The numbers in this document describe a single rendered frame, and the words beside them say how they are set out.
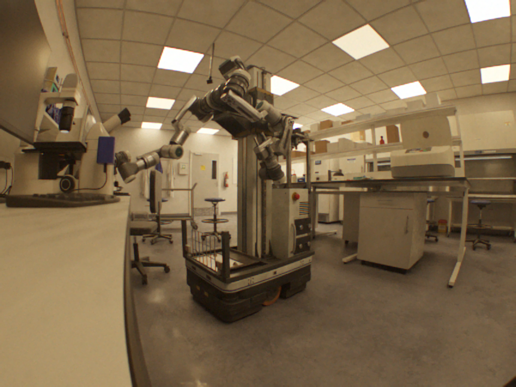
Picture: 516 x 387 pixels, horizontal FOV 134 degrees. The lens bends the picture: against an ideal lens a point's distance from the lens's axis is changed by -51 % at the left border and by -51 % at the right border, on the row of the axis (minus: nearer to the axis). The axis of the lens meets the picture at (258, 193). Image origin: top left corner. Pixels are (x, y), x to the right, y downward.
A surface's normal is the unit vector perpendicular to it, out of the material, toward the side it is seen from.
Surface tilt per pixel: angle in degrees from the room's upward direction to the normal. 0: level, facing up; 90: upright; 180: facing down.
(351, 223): 90
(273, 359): 0
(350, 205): 90
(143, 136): 90
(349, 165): 90
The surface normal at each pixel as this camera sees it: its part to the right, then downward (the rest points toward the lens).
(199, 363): 0.00, -1.00
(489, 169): -0.83, -0.14
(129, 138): 0.55, 0.01
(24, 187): 0.43, -0.65
